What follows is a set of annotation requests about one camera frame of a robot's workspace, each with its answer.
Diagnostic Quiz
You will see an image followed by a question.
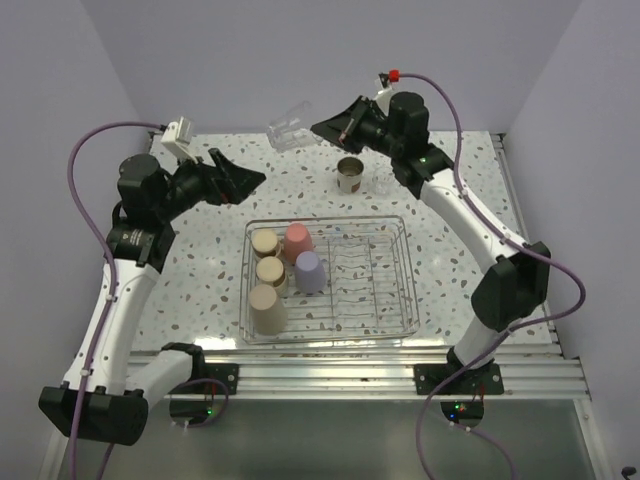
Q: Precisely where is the aluminium rail frame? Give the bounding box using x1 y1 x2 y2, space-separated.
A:
38 130 601 480

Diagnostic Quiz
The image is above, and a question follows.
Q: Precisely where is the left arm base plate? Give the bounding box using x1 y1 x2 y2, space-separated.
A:
167 363 240 396

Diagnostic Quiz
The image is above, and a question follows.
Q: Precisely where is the small clear glass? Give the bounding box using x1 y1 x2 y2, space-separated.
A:
372 167 395 196

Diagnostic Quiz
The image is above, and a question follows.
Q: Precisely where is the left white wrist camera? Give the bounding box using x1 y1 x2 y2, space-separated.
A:
160 116 201 163

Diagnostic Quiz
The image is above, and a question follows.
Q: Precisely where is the steel cork-band cup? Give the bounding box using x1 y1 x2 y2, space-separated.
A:
251 228 283 261
336 157 364 193

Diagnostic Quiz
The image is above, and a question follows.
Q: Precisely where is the tall beige cup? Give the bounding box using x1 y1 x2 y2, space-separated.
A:
249 284 288 335

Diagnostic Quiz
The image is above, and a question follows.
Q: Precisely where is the large clear glass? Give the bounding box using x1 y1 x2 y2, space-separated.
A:
266 100 322 153

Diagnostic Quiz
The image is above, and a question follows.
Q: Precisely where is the purple plastic cup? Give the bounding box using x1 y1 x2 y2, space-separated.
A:
294 251 327 294

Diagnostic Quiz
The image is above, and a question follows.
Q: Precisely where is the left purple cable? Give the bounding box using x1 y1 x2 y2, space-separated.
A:
64 121 166 480

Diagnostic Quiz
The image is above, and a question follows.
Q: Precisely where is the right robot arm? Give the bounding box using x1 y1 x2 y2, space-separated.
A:
311 92 550 393

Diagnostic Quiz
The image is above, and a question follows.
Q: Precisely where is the coral red plastic cup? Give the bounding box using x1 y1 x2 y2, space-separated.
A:
283 222 314 264

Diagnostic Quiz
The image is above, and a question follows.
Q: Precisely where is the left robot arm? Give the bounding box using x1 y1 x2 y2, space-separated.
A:
38 148 266 446

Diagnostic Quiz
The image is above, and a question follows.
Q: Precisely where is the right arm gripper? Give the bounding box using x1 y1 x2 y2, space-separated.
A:
312 96 403 158

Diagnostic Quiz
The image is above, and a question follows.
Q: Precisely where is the steel cup with cork band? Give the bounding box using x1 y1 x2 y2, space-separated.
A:
256 256 289 296

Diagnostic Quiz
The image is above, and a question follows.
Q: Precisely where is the purple cable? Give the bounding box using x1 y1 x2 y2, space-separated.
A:
64 121 166 480
399 72 587 480

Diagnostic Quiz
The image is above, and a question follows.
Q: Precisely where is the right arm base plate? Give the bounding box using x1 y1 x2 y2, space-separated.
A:
413 363 505 396

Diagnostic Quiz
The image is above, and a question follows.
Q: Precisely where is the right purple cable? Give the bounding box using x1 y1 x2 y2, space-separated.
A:
399 72 587 480

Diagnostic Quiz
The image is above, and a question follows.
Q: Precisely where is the wire dish rack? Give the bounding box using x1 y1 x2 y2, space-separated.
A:
239 215 420 345

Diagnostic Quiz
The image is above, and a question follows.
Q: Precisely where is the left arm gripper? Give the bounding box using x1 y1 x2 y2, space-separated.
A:
155 147 264 221

